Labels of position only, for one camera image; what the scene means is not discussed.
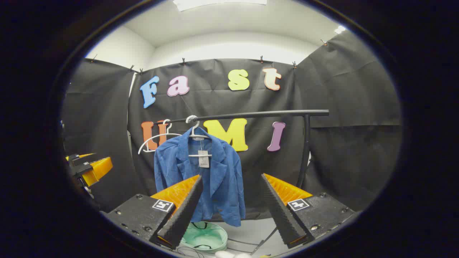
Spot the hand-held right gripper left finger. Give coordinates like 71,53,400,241
104,175,204,250

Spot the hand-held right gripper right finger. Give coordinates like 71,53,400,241
261,173,356,249

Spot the green laundry hamper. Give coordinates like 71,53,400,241
178,221,229,254

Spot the blue corduroy jacket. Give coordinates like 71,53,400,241
153,126,246,227

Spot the white plastic hanger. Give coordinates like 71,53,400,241
188,120,213,158
138,119,183,155

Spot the black clothes rack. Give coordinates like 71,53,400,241
154,109,329,255

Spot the black backdrop cloth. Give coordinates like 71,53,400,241
62,30,402,215

